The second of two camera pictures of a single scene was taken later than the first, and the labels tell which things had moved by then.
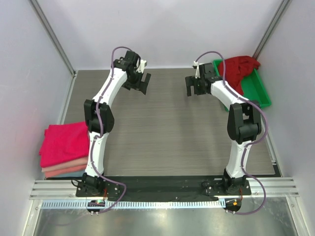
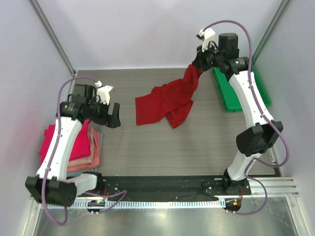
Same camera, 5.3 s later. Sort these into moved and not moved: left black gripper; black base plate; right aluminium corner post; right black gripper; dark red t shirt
Moved: dark red t shirt; right black gripper; left black gripper
Not moved: right aluminium corner post; black base plate
